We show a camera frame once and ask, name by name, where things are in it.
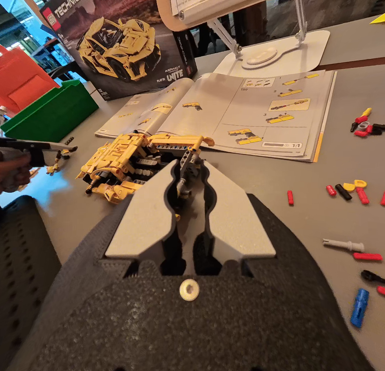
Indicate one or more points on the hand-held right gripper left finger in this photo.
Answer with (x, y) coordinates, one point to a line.
(141, 220)

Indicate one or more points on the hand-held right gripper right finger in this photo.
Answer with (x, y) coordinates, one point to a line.
(240, 226)

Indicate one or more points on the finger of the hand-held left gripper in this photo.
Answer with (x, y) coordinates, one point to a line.
(57, 149)

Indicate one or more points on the yellow brick car model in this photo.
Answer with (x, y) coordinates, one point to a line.
(120, 157)

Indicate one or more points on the light grey axle pin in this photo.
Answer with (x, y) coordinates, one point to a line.
(343, 244)

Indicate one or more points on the grey desk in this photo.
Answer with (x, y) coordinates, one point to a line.
(285, 226)

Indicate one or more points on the person's left hand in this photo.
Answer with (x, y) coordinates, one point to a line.
(13, 172)

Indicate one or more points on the green plastic bin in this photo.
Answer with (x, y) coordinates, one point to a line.
(54, 115)

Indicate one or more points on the orange bag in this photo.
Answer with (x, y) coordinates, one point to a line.
(24, 82)

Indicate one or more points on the instruction booklet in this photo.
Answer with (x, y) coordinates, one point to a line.
(240, 112)

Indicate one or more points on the brick car set box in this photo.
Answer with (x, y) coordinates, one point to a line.
(120, 46)

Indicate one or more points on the scattered small pin bricks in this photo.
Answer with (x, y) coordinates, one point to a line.
(359, 308)

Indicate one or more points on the wooden board white stand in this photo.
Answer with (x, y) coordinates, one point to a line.
(270, 55)

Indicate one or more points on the yellow paper slip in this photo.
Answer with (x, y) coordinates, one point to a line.
(379, 19)

